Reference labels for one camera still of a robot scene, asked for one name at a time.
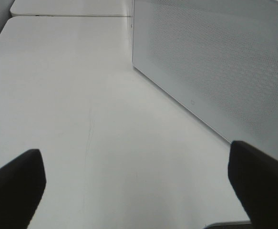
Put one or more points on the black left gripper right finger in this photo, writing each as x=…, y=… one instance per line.
x=254, y=178

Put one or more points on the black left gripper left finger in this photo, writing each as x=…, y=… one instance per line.
x=22, y=184

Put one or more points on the white microwave door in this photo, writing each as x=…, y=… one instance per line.
x=218, y=59

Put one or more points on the white adjacent table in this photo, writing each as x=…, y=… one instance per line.
x=72, y=8

